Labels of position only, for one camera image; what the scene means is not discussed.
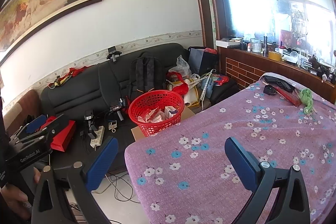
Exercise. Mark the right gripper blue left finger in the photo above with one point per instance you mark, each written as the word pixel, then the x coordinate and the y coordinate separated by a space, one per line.
pixel 84 177

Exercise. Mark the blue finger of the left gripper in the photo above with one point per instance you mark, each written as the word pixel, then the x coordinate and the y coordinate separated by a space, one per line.
pixel 36 124

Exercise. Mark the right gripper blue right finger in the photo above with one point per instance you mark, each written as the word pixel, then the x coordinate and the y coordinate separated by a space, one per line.
pixel 254 177

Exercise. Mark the person left hand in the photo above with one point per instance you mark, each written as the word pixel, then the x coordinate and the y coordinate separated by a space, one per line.
pixel 17 195

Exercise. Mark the white power strip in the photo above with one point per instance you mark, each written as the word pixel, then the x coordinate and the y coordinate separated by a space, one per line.
pixel 94 143

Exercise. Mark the purple floral tablecloth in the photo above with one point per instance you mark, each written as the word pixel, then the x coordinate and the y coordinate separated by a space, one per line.
pixel 183 175

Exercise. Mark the red flat case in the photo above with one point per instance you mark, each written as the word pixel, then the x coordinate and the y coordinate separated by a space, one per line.
pixel 294 100

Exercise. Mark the green cloth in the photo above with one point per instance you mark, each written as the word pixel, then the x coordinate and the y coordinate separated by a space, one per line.
pixel 306 97

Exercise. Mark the white medicine box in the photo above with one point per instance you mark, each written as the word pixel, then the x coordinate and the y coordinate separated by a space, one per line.
pixel 152 116

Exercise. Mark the red plastic mesh basket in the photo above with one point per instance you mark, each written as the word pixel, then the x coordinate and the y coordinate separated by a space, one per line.
pixel 171 103

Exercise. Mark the black backpack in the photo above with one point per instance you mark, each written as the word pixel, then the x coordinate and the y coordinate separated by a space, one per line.
pixel 146 74

